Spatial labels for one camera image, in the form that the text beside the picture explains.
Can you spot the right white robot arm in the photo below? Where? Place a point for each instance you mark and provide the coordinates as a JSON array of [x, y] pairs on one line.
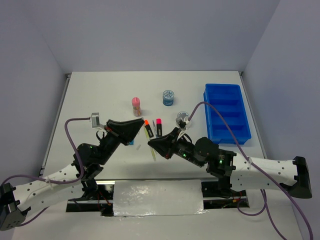
[[234, 171]]

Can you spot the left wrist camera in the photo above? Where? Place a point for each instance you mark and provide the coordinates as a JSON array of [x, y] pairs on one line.
[[95, 120]]

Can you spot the green clear pen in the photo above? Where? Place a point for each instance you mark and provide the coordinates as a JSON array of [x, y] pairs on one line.
[[153, 154]]

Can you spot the orange-capped black highlighter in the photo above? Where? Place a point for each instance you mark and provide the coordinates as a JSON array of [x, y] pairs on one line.
[[148, 129]]

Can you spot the blue paint jar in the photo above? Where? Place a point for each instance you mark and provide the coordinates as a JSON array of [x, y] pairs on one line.
[[168, 97]]

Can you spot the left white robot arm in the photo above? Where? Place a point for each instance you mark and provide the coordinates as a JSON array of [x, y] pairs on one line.
[[76, 180]]

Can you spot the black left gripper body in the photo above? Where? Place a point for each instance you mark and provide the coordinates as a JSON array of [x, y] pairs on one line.
[[108, 146]]

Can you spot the blue clear pen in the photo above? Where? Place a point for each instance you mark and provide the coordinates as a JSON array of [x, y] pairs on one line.
[[154, 128]]

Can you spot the pink-capped clear bottle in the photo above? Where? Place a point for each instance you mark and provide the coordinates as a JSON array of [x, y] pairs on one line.
[[136, 106]]

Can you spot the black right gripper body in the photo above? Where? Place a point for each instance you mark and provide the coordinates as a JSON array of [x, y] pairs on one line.
[[183, 149]]

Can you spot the grey-blue paint jar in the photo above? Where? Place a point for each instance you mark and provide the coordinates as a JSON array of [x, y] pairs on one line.
[[182, 116]]

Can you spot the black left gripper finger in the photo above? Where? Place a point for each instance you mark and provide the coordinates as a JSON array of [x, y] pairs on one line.
[[115, 125], [128, 131]]

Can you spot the blue compartment bin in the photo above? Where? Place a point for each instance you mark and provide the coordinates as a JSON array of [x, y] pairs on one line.
[[228, 101]]

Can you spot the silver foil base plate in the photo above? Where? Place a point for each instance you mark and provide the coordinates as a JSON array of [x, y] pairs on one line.
[[158, 198]]

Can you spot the pink-capped black highlighter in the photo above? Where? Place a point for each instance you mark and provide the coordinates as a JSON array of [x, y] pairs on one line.
[[159, 127]]

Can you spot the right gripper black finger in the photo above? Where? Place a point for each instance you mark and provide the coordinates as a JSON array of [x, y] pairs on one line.
[[164, 148], [168, 138]]

